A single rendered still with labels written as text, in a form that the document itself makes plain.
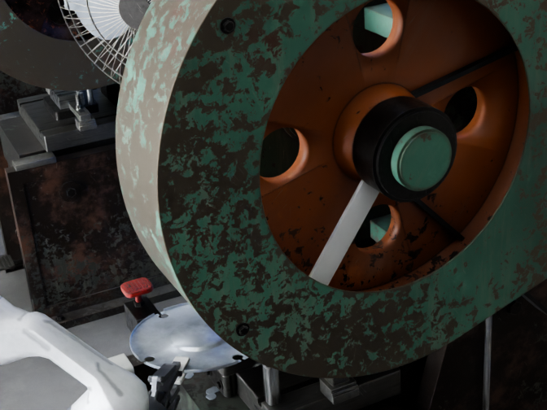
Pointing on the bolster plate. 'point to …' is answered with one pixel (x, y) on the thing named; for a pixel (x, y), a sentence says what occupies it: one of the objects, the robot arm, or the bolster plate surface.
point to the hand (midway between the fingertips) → (177, 370)
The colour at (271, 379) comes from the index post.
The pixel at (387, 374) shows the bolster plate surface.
